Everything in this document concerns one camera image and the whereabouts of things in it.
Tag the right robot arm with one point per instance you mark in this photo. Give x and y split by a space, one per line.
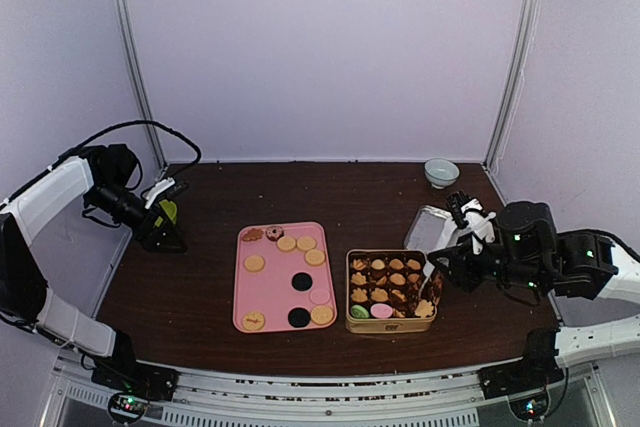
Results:
521 247

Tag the green plastic bowl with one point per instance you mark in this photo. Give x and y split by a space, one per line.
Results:
170 209

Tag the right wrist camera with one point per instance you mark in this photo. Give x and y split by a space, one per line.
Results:
468 213

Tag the black sandwich cookie upper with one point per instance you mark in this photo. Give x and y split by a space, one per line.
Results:
301 281

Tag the beige round biscuit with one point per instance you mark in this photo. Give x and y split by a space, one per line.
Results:
306 243
254 263
315 257
286 243

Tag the aluminium frame post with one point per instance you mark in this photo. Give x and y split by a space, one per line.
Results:
132 60
511 92

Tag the beige round biscuit left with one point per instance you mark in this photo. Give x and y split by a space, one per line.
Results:
254 263

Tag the right aluminium frame post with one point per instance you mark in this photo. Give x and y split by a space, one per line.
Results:
511 92

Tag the pink plastic tray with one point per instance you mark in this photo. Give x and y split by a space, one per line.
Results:
270 291

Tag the green sandwich cookie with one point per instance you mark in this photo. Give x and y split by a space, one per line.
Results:
359 312

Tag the gold cookie tin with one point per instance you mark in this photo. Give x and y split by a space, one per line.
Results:
403 320

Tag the star butter cookie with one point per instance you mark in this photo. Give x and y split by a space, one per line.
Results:
398 295

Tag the metal serving tongs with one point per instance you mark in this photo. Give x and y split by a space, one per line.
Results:
434 239

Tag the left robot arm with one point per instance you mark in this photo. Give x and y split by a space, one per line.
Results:
42 249

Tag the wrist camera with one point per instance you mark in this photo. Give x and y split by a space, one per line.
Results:
468 213
165 189

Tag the leaf cookie second row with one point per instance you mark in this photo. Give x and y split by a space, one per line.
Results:
358 279

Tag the silver tin lid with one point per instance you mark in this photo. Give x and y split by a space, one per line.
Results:
425 217

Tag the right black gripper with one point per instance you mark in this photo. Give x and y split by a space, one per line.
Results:
461 263

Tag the left aluminium frame post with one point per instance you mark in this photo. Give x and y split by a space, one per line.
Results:
132 60

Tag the black sandwich cookie lower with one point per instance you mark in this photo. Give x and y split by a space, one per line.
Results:
299 317

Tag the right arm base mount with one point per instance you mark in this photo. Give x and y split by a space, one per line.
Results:
534 389

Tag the brown leaf cookie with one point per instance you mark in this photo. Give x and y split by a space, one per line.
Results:
358 265

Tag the chocolate sprinkle donut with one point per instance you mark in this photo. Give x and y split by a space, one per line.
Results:
274 233

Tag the beige round biscuit top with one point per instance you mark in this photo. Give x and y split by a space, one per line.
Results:
286 243

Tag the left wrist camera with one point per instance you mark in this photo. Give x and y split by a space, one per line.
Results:
165 189

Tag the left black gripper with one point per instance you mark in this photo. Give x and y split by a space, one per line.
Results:
148 235

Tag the pink sandwich cookie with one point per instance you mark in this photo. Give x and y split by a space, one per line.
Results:
381 311
320 296

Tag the beige round biscuit corner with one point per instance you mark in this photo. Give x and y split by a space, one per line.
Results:
322 315

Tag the black sandwich cookie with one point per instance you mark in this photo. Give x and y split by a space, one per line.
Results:
299 317
301 281

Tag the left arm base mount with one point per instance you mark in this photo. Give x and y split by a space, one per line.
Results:
134 393

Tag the pale ceramic bowl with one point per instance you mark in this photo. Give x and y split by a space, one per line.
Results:
441 173

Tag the biscuit with pink stick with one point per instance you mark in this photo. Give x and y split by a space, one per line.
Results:
253 321

